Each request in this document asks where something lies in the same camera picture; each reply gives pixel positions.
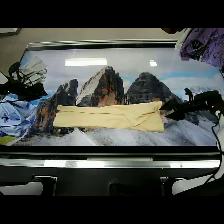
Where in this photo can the purple garment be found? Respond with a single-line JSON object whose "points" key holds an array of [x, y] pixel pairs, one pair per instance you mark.
{"points": [[210, 43]]}

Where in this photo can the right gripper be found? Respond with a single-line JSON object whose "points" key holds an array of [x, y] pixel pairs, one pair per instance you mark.
{"points": [[193, 105]]}

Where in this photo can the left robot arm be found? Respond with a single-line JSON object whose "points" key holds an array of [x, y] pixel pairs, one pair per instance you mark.
{"points": [[23, 90]]}

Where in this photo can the silver frame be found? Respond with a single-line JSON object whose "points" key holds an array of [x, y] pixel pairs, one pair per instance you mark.
{"points": [[100, 164]]}

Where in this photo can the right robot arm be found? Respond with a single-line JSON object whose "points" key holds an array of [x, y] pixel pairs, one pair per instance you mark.
{"points": [[216, 100]]}

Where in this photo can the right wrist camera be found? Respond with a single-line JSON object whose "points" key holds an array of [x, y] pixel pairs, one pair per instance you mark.
{"points": [[189, 94]]}

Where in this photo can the grey garment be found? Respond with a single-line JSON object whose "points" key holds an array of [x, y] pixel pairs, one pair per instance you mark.
{"points": [[33, 70]]}

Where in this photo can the beige pants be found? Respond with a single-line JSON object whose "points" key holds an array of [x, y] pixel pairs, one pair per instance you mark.
{"points": [[106, 116]]}

